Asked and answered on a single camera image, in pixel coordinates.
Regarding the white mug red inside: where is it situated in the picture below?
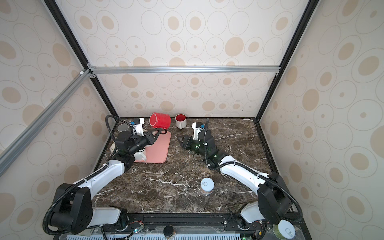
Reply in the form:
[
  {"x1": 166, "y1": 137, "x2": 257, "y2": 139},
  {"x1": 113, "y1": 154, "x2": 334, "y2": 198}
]
[{"x1": 175, "y1": 114, "x2": 187, "y2": 130}]

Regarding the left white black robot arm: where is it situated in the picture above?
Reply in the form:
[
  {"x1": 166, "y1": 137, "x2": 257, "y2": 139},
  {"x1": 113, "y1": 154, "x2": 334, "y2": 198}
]
[{"x1": 42, "y1": 124, "x2": 167, "y2": 236}]

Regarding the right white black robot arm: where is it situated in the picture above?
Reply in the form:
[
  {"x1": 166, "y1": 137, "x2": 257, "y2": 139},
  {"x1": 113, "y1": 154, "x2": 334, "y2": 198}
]
[{"x1": 177, "y1": 122, "x2": 303, "y2": 229}]

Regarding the beige mug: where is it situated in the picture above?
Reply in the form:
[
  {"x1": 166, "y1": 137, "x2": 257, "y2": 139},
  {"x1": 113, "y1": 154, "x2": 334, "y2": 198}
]
[{"x1": 110, "y1": 143, "x2": 117, "y2": 155}]

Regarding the tall dark grey mug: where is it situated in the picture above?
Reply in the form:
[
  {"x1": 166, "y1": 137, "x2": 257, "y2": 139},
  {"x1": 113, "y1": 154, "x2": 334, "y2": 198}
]
[{"x1": 117, "y1": 124, "x2": 130, "y2": 133}]

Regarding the white ribbed mug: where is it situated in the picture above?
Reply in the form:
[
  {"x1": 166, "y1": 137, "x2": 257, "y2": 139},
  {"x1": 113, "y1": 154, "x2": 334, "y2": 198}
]
[{"x1": 134, "y1": 149, "x2": 147, "y2": 162}]

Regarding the pink plastic tray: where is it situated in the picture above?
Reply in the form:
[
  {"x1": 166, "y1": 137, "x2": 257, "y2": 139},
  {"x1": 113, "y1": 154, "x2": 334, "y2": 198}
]
[{"x1": 135, "y1": 132, "x2": 172, "y2": 164}]

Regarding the white lidded small can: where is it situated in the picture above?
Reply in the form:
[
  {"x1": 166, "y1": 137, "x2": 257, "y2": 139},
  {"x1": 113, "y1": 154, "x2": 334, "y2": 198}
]
[{"x1": 201, "y1": 178, "x2": 215, "y2": 195}]

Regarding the black round knob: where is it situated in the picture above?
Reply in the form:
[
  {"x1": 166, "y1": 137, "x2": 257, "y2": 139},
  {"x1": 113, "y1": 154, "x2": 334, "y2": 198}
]
[{"x1": 163, "y1": 225, "x2": 176, "y2": 239}]

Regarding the white plug adapter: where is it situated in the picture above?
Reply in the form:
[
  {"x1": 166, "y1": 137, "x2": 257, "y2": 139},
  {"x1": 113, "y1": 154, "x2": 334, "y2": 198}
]
[{"x1": 79, "y1": 228, "x2": 95, "y2": 237}]

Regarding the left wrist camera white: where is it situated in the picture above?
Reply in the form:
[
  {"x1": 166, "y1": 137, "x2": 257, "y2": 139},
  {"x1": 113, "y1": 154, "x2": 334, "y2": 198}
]
[{"x1": 130, "y1": 118, "x2": 145, "y2": 136}]

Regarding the black base frame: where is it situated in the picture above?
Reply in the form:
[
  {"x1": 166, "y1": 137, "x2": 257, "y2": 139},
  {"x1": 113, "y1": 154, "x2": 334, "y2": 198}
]
[{"x1": 52, "y1": 211, "x2": 313, "y2": 240}]

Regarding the horizontal aluminium rail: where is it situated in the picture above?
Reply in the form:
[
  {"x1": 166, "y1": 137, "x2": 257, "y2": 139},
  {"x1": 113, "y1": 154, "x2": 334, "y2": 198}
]
[{"x1": 90, "y1": 65, "x2": 280, "y2": 74}]

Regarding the diagonal aluminium rail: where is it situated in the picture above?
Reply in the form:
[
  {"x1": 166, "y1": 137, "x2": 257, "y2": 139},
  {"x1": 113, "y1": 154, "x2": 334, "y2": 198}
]
[{"x1": 1, "y1": 70, "x2": 91, "y2": 175}]

